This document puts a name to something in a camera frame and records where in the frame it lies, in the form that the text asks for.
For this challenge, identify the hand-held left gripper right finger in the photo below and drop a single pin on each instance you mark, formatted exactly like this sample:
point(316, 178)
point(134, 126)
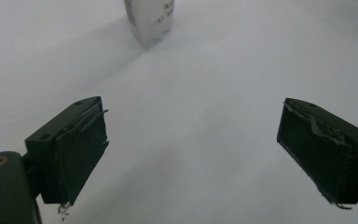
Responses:
point(320, 155)

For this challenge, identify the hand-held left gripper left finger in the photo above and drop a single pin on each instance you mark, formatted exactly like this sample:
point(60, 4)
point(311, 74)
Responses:
point(74, 149)

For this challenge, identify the blue and white milk carton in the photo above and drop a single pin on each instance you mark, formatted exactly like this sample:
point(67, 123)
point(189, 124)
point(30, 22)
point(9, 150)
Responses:
point(149, 21)

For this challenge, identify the white table mat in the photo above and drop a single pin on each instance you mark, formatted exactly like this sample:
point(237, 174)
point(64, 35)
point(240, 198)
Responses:
point(199, 99)

